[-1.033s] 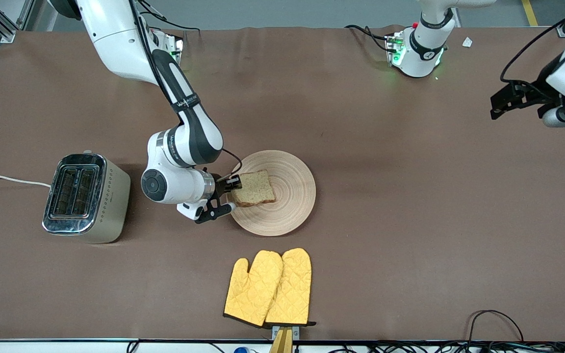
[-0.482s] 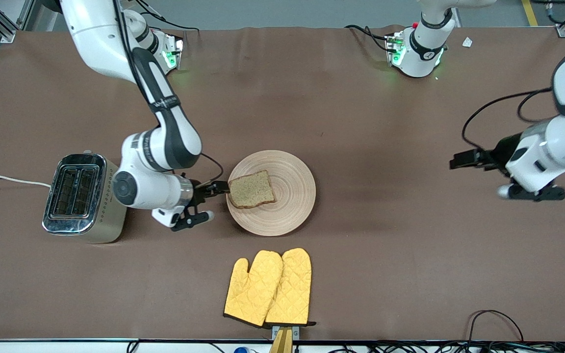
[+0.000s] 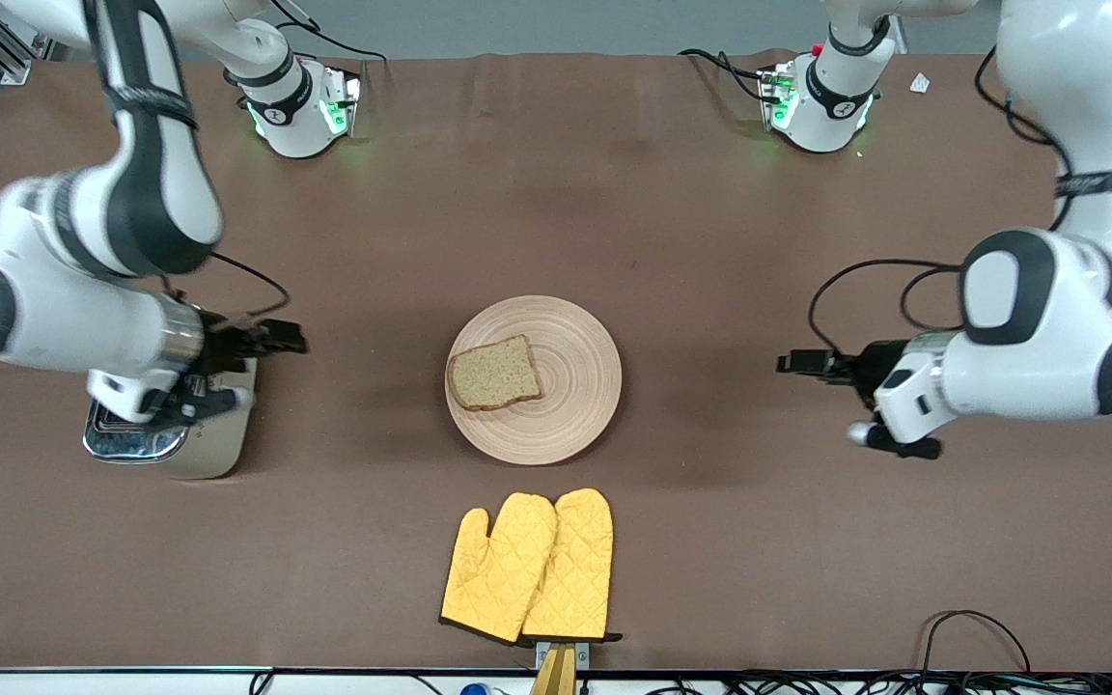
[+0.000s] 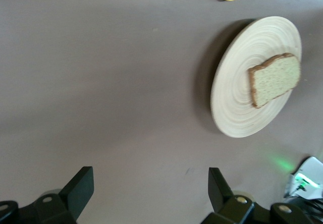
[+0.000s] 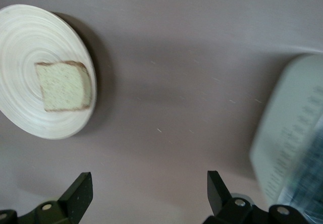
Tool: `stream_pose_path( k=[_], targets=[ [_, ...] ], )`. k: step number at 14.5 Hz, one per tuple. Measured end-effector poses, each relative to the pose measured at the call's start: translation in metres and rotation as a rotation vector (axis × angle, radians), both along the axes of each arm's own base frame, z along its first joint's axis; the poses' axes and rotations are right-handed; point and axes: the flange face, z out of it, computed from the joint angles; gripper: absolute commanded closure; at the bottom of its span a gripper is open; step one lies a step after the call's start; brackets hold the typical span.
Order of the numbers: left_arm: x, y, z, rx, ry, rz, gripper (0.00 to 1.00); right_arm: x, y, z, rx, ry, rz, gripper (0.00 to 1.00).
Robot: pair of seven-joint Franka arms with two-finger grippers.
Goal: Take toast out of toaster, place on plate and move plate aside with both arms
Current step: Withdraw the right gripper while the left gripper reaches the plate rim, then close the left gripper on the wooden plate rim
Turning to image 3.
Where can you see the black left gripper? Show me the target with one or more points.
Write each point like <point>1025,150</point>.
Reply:
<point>876,366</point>

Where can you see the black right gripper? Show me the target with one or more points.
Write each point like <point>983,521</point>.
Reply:
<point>226,347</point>

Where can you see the brown toast slice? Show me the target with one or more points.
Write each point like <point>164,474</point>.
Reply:
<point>496,374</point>

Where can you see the round wooden plate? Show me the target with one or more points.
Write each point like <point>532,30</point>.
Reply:
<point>575,405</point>

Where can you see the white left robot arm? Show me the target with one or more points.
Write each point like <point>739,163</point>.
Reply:
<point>1039,357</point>

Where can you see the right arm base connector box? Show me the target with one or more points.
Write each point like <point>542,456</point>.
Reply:
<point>344,101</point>

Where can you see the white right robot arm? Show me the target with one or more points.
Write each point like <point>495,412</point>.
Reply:
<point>83,309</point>

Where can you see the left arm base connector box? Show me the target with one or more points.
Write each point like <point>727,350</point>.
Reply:
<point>776,97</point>

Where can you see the cream and chrome toaster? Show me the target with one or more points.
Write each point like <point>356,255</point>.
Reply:
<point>218,434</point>

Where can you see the brown table cover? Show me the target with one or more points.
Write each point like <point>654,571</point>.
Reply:
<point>710,241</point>

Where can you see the small white paper scrap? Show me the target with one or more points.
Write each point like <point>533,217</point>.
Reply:
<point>920,83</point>

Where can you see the yellow quilted oven mitt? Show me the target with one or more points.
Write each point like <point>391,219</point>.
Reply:
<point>575,569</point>
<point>498,569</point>

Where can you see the small blue object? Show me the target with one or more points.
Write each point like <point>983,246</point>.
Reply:
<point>475,689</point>

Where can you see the small metal bracket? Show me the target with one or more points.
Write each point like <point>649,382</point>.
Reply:
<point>582,654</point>

